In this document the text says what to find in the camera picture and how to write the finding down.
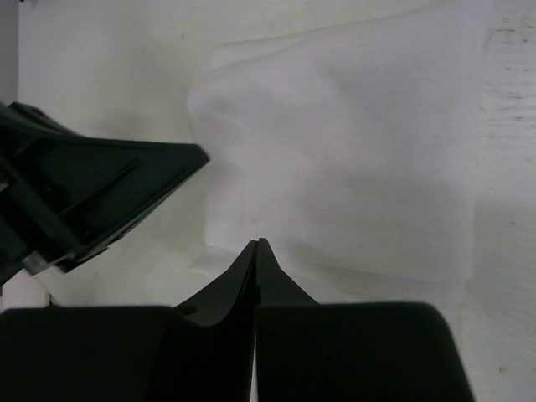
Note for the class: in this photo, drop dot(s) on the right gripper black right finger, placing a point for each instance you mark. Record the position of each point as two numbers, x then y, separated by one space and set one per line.
377 351

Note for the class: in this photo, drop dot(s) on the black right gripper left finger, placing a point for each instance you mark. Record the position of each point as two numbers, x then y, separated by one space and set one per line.
200 350

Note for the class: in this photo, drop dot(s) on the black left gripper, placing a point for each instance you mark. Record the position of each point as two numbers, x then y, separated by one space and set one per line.
65 198

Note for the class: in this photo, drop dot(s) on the white tank top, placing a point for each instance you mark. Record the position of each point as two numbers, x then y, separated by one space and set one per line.
352 151

